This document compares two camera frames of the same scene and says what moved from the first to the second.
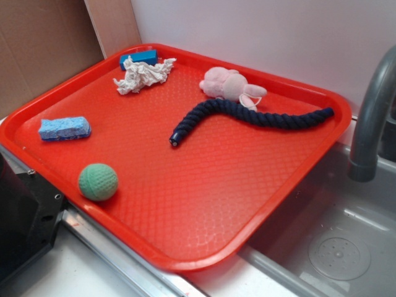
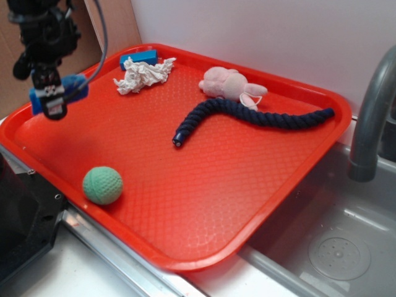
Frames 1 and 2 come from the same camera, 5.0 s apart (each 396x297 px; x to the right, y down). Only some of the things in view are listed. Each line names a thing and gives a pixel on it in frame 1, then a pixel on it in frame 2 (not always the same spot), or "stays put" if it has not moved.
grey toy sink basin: [334, 236] stays put
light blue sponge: [64, 127] to [70, 83]
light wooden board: [114, 23] stays put
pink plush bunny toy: [229, 85] stays put
